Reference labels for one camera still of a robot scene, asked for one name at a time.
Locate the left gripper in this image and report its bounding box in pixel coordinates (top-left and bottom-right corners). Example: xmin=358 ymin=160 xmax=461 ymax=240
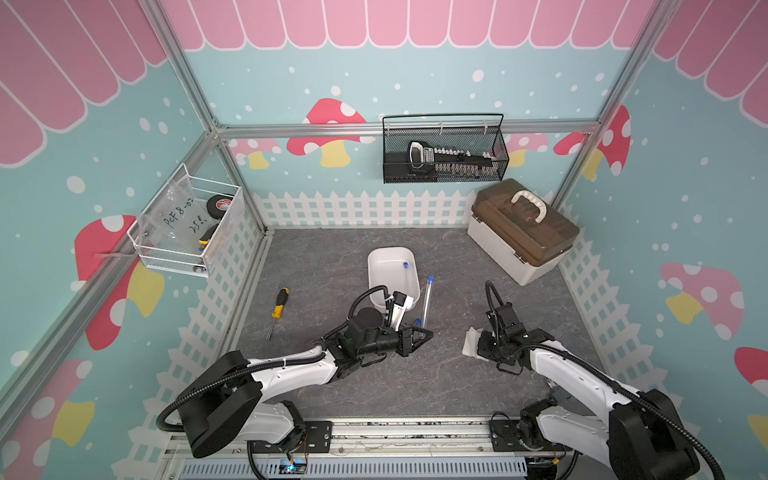
xmin=358 ymin=322 xmax=433 ymax=358

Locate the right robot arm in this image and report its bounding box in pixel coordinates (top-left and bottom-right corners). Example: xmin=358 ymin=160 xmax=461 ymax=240
xmin=473 ymin=281 xmax=725 ymax=479

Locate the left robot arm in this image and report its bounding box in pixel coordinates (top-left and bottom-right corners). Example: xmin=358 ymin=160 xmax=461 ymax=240
xmin=155 ymin=285 xmax=433 ymax=458

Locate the white plastic tray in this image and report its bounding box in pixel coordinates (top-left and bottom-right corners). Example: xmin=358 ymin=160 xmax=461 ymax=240
xmin=367 ymin=247 xmax=421 ymax=301

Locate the brown lid storage box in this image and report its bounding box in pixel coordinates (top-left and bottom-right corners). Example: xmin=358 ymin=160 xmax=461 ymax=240
xmin=468 ymin=179 xmax=580 ymax=286

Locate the yellow black screwdriver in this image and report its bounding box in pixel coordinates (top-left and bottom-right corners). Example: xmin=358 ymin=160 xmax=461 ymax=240
xmin=266 ymin=288 xmax=290 ymax=340

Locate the socket set in basket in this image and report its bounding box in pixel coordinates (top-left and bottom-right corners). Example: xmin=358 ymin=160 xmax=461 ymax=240
xmin=406 ymin=141 xmax=499 ymax=179

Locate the black tape roll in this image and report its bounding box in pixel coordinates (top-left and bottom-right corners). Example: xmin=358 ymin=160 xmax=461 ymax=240
xmin=206 ymin=195 xmax=233 ymax=221

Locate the clear labelled plastic bag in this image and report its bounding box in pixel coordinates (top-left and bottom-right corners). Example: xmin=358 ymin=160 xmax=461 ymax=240
xmin=141 ymin=179 xmax=211 ymax=254

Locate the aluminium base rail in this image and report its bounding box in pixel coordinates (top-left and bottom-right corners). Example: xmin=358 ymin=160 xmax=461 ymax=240
xmin=161 ymin=416 xmax=667 ymax=480

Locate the black wire wall basket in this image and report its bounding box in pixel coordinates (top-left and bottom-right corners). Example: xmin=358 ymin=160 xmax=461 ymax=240
xmin=381 ymin=113 xmax=509 ymax=183

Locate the white wire wall basket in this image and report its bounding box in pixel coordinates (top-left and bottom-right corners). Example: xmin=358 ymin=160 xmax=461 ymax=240
xmin=127 ymin=165 xmax=248 ymax=278

